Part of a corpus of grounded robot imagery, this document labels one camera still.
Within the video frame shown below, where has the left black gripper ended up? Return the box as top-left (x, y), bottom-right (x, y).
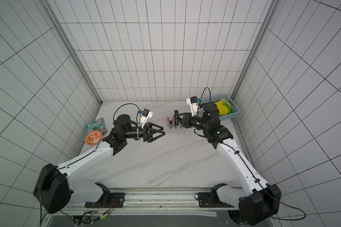
top-left (124, 122), bottom-right (165, 142)

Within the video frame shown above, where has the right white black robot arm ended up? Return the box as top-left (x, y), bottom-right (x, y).
top-left (174, 104), bottom-right (281, 226)

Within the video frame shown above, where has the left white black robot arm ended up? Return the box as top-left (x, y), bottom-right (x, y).
top-left (33, 114), bottom-right (165, 214)

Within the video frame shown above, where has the clear acrylic lipstick organizer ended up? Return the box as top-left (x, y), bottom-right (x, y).
top-left (170, 112), bottom-right (200, 129)

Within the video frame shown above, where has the light blue plastic basket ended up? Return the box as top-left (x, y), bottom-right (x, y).
top-left (199, 94), bottom-right (240, 121)

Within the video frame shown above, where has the yellow toy napa cabbage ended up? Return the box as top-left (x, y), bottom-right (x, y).
top-left (215, 101), bottom-right (229, 116)

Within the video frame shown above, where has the green toy vegetable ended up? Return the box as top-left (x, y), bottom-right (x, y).
top-left (220, 98), bottom-right (234, 114)

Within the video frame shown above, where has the green snack packet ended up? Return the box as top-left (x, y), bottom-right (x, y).
top-left (85, 118), bottom-right (108, 134)

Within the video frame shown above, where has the orange white patterned bowl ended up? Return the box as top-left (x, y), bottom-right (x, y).
top-left (84, 130), bottom-right (102, 146)

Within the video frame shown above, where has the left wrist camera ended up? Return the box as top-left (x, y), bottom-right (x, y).
top-left (140, 108), bottom-right (153, 128)

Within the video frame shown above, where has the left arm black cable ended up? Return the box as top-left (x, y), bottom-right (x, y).
top-left (39, 103), bottom-right (142, 227)

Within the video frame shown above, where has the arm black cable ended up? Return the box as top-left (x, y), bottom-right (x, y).
top-left (39, 103), bottom-right (142, 227)
top-left (196, 86), bottom-right (307, 225)

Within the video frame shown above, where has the aluminium mounting rail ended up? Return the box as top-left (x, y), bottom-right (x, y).
top-left (54, 187), bottom-right (245, 222)

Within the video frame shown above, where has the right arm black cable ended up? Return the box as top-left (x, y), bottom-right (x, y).
top-left (196, 86), bottom-right (307, 225)

